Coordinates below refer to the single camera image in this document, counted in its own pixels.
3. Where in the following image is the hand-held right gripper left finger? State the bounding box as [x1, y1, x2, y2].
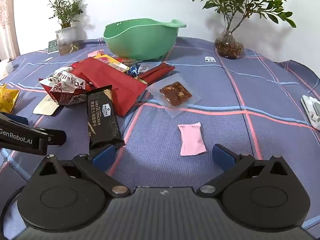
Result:
[37, 144, 131, 198]

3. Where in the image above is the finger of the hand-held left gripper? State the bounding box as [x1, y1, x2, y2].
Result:
[0, 113, 29, 126]
[25, 126, 67, 147]

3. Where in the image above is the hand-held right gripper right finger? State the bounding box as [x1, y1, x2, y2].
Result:
[197, 144, 292, 198]

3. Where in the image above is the small plain pink packet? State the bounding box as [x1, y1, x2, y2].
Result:
[177, 122, 207, 157]

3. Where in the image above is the black cracker packet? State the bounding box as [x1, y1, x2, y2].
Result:
[86, 85, 125, 150]

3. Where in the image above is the blue foil chocolate ball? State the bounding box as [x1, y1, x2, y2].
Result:
[128, 65, 141, 77]

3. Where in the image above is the green plastic bowl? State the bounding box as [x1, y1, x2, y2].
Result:
[103, 18, 187, 61]

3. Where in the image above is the yellow snack packet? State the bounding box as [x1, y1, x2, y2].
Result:
[0, 84, 20, 114]

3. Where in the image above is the beige foil packet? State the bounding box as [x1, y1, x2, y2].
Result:
[33, 95, 60, 116]

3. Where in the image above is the red and white patterned packet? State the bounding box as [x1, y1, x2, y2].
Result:
[39, 66, 75, 90]
[49, 76, 94, 105]

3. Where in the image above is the white tissue box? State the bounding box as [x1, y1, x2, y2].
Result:
[0, 59, 13, 80]

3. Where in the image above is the blue plaid tablecloth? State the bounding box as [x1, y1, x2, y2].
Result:
[0, 37, 320, 240]

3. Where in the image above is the large red packet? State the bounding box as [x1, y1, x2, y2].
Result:
[71, 57, 148, 117]

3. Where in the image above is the clear packet with nut bar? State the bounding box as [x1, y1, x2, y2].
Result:
[146, 72, 202, 119]

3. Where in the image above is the white digital clock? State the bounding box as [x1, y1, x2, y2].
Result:
[47, 40, 60, 55]

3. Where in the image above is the pink patterned curtain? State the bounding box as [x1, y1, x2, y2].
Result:
[0, 0, 20, 60]

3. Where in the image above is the yellow and red packet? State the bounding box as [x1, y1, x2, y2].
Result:
[94, 53, 130, 73]

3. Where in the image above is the plant in clear plastic cup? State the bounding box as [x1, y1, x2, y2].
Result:
[47, 0, 84, 56]

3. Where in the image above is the white plastic device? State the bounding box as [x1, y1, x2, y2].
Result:
[300, 95, 320, 131]

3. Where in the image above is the leafy plant in glass vase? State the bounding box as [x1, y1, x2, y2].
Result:
[190, 0, 297, 60]

